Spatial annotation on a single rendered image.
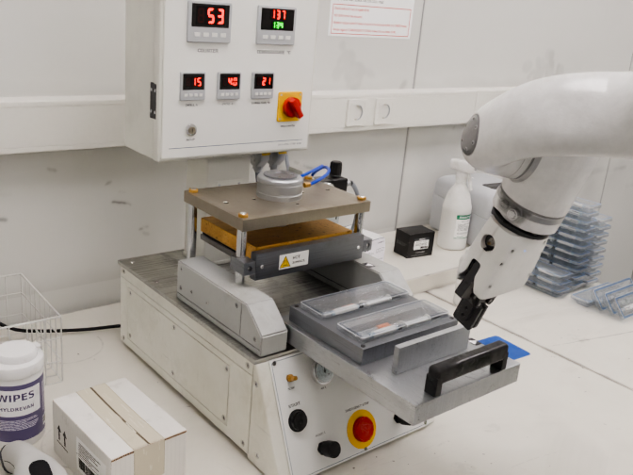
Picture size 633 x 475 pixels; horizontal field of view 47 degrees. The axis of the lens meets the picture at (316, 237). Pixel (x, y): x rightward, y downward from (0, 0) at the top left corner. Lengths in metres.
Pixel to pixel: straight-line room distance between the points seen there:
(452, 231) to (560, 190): 1.22
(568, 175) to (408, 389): 0.34
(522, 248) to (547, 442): 0.54
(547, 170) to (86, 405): 0.74
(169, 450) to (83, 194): 0.69
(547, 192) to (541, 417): 0.66
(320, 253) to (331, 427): 0.28
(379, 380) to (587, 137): 0.44
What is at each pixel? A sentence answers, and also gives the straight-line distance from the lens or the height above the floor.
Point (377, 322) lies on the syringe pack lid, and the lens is 1.07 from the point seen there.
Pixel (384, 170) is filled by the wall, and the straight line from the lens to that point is 2.13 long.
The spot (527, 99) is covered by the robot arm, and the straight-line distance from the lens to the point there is 0.77.
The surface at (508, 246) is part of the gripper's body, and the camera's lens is 0.89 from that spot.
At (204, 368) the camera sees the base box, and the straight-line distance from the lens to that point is 1.24.
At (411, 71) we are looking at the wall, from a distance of 2.12.
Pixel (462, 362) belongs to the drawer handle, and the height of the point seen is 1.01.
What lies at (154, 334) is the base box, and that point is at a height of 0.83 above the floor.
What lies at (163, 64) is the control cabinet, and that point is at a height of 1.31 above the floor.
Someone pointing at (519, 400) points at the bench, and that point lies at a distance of 1.48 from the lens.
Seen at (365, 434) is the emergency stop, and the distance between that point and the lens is 1.22.
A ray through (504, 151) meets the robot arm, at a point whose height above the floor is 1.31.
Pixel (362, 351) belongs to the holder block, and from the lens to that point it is 1.01.
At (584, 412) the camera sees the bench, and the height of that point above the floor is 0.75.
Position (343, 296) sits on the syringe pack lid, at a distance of 1.15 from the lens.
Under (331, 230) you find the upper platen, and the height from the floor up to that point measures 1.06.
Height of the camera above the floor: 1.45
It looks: 19 degrees down
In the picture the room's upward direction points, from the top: 5 degrees clockwise
